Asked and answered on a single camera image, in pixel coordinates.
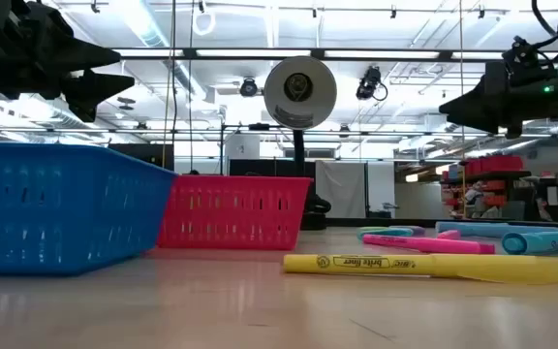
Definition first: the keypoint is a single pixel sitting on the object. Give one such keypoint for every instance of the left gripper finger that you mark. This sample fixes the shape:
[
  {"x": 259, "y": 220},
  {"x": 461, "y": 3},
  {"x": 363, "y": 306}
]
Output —
[
  {"x": 85, "y": 55},
  {"x": 95, "y": 92}
]

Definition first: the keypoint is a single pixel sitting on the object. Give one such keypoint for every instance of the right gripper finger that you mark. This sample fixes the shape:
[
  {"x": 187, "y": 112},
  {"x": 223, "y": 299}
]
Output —
[{"x": 468, "y": 111}]

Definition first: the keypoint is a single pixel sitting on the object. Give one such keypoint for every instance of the light blue highlighter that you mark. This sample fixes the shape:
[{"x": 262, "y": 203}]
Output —
[{"x": 482, "y": 229}]

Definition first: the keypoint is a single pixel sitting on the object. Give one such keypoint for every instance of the blue Sharpie highlighter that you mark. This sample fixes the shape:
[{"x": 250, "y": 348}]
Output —
[{"x": 545, "y": 241}]

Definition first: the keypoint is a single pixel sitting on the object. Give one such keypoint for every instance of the reddish pink Sharpie highlighter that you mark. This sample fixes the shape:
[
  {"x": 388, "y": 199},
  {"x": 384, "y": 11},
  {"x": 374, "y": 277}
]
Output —
[{"x": 429, "y": 244}]

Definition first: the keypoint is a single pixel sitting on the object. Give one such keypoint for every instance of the short blue highlighter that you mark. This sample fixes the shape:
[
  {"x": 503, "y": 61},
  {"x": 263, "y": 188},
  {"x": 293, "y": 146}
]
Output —
[{"x": 385, "y": 233}]

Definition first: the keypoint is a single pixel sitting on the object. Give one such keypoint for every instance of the yellow BIC highlighter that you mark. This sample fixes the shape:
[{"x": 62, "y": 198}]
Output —
[{"x": 405, "y": 264}]

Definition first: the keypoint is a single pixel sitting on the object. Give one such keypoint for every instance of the shelf with red bins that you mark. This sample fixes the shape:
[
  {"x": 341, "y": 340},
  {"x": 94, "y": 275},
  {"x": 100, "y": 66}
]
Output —
[{"x": 497, "y": 165}]

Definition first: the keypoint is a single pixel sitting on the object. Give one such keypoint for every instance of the blue plastic basket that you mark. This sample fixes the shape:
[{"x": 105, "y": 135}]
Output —
[{"x": 66, "y": 208}]

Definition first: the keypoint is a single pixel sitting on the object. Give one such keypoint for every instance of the short pink highlighter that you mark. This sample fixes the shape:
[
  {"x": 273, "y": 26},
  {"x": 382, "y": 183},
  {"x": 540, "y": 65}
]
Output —
[{"x": 449, "y": 234}]

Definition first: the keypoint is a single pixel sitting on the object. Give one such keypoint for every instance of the short purple highlighter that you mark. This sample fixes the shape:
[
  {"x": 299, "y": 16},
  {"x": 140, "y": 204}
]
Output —
[{"x": 412, "y": 229}]

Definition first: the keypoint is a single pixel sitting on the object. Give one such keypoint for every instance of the white partition screen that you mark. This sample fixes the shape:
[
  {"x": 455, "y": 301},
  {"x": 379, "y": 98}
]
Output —
[{"x": 342, "y": 189}]

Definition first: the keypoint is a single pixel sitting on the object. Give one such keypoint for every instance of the round black spotlight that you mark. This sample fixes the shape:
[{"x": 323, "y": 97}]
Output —
[{"x": 248, "y": 88}]

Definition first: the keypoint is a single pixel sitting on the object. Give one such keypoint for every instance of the black overhead crossbar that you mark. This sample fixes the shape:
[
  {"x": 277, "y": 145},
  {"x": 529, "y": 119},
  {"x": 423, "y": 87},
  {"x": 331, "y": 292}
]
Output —
[{"x": 318, "y": 53}]

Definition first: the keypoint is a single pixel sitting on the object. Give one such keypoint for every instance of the black partition panel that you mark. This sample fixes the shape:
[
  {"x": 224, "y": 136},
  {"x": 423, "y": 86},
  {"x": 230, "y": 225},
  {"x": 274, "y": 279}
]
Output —
[{"x": 259, "y": 167}]

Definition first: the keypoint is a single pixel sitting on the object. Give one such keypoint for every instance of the red plastic basket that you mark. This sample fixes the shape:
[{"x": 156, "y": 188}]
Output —
[{"x": 240, "y": 213}]

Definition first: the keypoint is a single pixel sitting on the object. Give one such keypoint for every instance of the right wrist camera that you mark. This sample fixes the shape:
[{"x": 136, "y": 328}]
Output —
[{"x": 521, "y": 60}]

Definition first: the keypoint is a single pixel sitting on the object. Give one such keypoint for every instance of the black ceiling-hung camera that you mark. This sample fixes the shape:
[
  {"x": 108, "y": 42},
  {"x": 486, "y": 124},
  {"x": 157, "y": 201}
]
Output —
[{"x": 368, "y": 82}]

